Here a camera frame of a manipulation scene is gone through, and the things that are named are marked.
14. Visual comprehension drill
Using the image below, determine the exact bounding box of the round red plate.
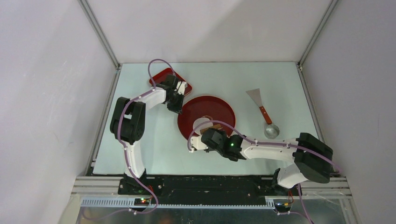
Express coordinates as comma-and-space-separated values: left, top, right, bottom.
177, 96, 236, 139

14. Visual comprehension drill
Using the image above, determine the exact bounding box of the wooden dough roller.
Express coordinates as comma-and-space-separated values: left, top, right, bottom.
199, 124, 223, 134

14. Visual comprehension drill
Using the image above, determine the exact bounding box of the small metal cup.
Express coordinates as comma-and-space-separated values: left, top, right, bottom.
264, 124, 280, 139

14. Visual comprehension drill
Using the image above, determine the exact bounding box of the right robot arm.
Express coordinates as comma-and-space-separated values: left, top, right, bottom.
191, 128, 333, 195

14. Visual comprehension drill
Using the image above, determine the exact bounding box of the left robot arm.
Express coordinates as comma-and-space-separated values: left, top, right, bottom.
110, 75, 188, 194

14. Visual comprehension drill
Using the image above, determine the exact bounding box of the white dough ball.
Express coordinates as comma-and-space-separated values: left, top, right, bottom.
192, 117, 214, 135

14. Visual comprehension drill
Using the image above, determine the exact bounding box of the rectangular red tray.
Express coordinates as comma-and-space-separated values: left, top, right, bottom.
153, 68, 192, 96

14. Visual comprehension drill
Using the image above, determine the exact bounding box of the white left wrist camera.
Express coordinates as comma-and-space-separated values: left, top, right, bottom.
176, 81, 188, 95

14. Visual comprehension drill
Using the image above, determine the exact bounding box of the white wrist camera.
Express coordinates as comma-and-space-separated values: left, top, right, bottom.
176, 81, 188, 95
189, 135, 208, 153

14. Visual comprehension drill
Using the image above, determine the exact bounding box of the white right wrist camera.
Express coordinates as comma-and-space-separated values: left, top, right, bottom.
189, 135, 208, 153

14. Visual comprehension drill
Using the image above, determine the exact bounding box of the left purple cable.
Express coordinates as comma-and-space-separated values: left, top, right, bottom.
81, 58, 178, 221

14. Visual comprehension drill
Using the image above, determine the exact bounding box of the purple cable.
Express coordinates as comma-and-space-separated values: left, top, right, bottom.
81, 58, 178, 221
187, 119, 342, 224

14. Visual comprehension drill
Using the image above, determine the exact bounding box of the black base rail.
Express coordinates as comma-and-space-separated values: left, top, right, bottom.
118, 174, 298, 206

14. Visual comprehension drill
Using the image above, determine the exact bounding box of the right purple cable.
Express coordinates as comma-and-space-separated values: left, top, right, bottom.
187, 119, 342, 224

